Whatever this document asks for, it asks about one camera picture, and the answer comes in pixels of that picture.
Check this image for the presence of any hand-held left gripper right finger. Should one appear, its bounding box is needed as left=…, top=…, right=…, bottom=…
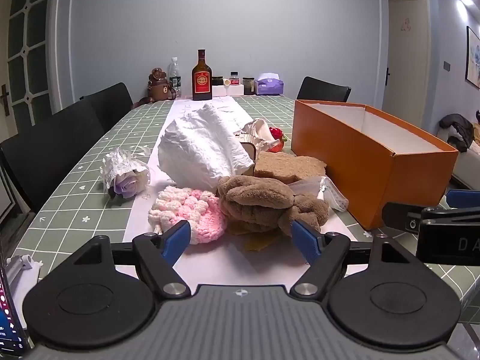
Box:
left=289, top=220, right=413, bottom=299

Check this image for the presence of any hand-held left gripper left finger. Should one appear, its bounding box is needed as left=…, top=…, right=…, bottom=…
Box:
left=72, top=220, right=192, bottom=300

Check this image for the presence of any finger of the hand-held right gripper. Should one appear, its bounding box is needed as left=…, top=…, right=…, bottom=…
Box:
left=445, top=189, right=480, bottom=209
left=382, top=202, right=480, bottom=234

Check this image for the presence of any pink and white crochet piece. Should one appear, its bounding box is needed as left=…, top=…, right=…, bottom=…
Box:
left=148, top=185, right=228, bottom=245

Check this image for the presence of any yellow cloth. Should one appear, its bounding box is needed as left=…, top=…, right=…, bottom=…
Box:
left=227, top=219, right=298, bottom=253

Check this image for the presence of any white mesh bag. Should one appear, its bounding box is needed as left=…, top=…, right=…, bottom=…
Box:
left=289, top=175, right=349, bottom=212

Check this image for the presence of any brown plush cloth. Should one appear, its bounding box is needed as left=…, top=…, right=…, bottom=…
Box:
left=217, top=175, right=330, bottom=238

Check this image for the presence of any orange cardboard box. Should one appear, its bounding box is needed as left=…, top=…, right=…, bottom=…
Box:
left=290, top=99, right=459, bottom=230

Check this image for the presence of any purple rose foil bouquet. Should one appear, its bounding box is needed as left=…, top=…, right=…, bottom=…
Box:
left=100, top=145, right=152, bottom=207

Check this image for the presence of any white cloth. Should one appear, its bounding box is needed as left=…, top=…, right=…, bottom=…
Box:
left=157, top=104, right=256, bottom=190

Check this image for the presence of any light sofa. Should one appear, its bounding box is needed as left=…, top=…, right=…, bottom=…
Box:
left=437, top=122, right=480, bottom=192

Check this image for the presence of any white printed table runner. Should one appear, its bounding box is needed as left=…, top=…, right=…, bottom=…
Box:
left=124, top=95, right=373, bottom=290

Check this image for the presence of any dark jacket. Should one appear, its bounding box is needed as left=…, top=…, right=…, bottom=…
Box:
left=439, top=113, right=474, bottom=153

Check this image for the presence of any brown sponge slab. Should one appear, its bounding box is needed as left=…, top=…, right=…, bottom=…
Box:
left=254, top=151, right=327, bottom=185

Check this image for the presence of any small wooden box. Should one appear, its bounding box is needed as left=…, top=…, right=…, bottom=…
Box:
left=240, top=142, right=257, bottom=176

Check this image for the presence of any red strawberry toy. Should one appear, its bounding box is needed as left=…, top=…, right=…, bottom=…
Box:
left=268, top=127, right=289, bottom=153

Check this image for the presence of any black chair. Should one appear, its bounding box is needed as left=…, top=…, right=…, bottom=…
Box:
left=80, top=82, right=134, bottom=133
left=296, top=76, right=352, bottom=103
left=0, top=99, right=106, bottom=215

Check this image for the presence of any white phone stand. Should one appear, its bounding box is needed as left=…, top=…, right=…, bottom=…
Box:
left=5, top=254, right=43, bottom=309

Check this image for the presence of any plain beige door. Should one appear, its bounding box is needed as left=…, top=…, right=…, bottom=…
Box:
left=382, top=0, right=432, bottom=123

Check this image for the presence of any brown bear flask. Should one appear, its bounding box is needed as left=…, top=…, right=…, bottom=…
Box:
left=131, top=67, right=177, bottom=110

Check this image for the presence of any white low box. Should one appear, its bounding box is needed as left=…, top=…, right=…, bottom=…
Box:
left=212, top=84, right=244, bottom=98

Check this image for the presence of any clear plastic water bottle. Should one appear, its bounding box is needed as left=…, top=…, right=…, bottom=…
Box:
left=168, top=57, right=182, bottom=100

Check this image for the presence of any purple tissue pack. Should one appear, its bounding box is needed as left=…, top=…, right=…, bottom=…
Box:
left=254, top=72, right=284, bottom=96

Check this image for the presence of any amber liquor bottle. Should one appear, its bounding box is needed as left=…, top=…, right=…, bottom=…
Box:
left=191, top=49, right=213, bottom=101

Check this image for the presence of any smartphone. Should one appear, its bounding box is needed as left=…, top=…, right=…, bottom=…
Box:
left=0, top=266, right=29, bottom=355

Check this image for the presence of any glass panel door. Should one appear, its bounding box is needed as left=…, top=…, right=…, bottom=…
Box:
left=0, top=0, right=58, bottom=133

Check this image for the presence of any framed wall picture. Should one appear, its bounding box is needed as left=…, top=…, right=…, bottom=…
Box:
left=465, top=25, right=480, bottom=90

